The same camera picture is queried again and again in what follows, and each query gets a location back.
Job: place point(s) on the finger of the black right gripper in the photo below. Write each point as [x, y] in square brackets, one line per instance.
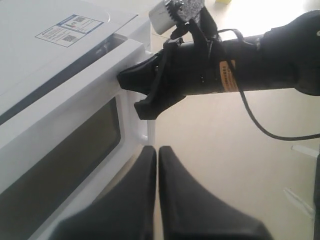
[146, 77]
[157, 101]

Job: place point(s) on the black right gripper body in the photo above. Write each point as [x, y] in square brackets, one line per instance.
[195, 69]

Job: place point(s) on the white Midea microwave oven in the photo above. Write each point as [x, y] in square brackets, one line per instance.
[43, 43]

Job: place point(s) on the white instruction sticker label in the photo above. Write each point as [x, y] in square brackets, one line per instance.
[70, 30]

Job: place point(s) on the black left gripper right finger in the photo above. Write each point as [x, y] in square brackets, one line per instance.
[191, 212]

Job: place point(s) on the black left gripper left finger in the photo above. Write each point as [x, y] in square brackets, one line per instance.
[126, 212]

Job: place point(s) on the white microwave door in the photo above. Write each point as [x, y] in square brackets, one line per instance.
[58, 154]

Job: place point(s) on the yellow object on table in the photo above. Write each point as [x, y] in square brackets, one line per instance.
[225, 2]

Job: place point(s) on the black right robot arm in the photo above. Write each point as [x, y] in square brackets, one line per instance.
[284, 57]

